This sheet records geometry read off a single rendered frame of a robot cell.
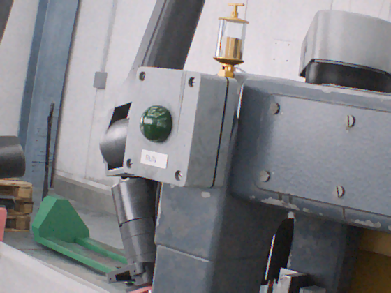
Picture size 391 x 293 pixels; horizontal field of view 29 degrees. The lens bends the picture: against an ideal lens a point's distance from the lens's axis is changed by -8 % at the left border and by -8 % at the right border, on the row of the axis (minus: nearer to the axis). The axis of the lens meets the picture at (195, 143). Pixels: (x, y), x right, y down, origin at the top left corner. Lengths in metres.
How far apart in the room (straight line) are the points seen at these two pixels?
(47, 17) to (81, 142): 1.63
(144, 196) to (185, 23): 0.23
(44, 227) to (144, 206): 5.36
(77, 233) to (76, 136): 2.88
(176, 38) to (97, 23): 8.19
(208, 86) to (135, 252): 0.34
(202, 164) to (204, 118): 0.04
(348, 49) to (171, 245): 0.24
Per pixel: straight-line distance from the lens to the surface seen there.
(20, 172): 1.33
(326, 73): 0.76
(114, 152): 0.96
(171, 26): 1.01
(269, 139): 0.65
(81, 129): 9.16
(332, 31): 0.76
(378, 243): 0.87
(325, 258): 0.86
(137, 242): 0.93
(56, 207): 6.37
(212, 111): 0.65
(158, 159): 0.66
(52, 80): 9.28
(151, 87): 0.67
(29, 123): 9.62
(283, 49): 7.25
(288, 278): 0.85
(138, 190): 0.94
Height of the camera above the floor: 1.31
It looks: 3 degrees down
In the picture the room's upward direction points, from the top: 8 degrees clockwise
